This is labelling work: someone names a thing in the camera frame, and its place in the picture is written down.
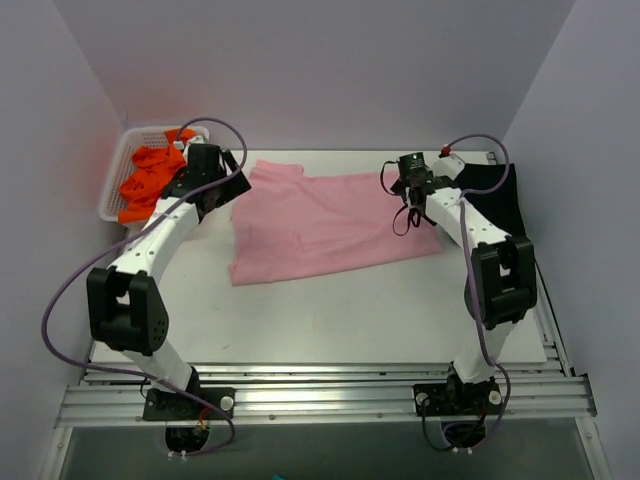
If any pink t-shirt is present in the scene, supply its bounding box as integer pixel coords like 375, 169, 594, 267
229, 160, 442, 286

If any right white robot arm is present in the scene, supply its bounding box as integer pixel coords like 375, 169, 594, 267
391, 152, 537, 413

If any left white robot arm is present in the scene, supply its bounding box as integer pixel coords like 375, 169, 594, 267
86, 143, 251, 419

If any orange crumpled t-shirt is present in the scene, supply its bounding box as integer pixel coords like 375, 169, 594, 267
118, 129, 187, 224

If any white plastic basket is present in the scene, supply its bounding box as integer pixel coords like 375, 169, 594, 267
98, 126, 209, 227

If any black folded t-shirt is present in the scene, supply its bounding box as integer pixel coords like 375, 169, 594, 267
455, 164, 526, 236

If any black thin cable loop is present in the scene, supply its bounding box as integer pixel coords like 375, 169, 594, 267
380, 159, 426, 238

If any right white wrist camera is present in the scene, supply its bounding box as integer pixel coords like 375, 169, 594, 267
431, 145, 466, 180

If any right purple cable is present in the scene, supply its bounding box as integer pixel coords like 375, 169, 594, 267
442, 133, 512, 451

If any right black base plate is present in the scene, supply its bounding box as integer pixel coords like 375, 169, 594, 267
412, 382, 503, 417

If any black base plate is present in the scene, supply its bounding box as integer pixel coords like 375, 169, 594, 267
142, 387, 236, 422
412, 382, 503, 417

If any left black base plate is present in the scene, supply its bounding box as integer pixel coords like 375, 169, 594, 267
142, 387, 236, 422

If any aluminium rail frame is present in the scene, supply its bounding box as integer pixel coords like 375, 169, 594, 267
39, 152, 614, 480

